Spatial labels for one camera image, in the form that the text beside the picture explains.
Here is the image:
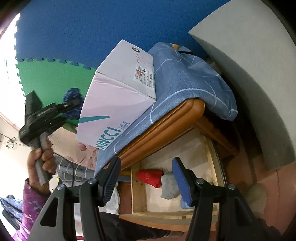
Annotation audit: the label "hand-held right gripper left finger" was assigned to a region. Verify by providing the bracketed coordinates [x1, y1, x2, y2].
[29, 157, 121, 241]

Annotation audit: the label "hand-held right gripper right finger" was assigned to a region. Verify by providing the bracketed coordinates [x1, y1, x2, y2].
[172, 157, 258, 241]

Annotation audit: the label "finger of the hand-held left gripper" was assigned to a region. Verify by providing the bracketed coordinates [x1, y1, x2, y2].
[57, 98, 82, 112]

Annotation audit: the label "navy blue underwear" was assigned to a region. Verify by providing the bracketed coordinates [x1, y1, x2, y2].
[62, 88, 84, 121]

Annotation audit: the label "grey underwear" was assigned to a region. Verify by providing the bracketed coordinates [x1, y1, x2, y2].
[160, 171, 182, 200]

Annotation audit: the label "light blue underwear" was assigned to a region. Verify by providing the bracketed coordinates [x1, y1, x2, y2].
[180, 198, 196, 209]

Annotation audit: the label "red underwear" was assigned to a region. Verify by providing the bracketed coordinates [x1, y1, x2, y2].
[136, 169, 164, 189]

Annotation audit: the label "white shoe box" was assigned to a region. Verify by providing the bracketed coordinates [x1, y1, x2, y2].
[75, 39, 157, 152]

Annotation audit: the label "wooden drawer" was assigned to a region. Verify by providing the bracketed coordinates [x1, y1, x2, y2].
[118, 128, 228, 232]

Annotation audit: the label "person's left forearm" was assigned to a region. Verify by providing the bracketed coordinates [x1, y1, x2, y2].
[13, 178, 55, 241]

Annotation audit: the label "white drawer liner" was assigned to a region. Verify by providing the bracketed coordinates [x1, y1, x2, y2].
[139, 128, 213, 207]

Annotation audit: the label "person's left hand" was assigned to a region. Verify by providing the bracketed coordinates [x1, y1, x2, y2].
[27, 140, 56, 187]

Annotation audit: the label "white floral cloth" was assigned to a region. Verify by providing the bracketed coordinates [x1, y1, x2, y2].
[100, 185, 120, 211]

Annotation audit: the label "green foam mat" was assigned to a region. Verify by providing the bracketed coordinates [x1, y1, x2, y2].
[16, 58, 97, 123]

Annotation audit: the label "grey plaid blanket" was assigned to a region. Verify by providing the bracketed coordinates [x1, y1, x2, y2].
[54, 155, 95, 183]

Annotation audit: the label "pink floral curtain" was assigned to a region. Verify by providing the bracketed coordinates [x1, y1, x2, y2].
[48, 126, 97, 168]

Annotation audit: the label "person's dark trousers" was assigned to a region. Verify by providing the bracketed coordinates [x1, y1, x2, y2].
[98, 206, 173, 241]

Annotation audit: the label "wooden nightstand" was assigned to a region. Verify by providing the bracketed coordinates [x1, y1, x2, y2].
[113, 97, 240, 176]

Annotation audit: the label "grey slipper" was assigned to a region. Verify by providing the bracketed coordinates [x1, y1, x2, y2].
[245, 183, 267, 209]

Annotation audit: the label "blue foam mat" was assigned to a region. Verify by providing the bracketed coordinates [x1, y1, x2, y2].
[15, 0, 232, 69]

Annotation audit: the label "blue patterned cloth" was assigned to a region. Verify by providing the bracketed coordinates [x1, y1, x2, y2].
[0, 195, 25, 230]

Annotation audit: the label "blue checked cloth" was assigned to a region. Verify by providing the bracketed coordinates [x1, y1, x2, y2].
[94, 42, 238, 176]

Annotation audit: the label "grey cabinet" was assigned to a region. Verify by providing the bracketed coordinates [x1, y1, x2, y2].
[188, 0, 296, 172]

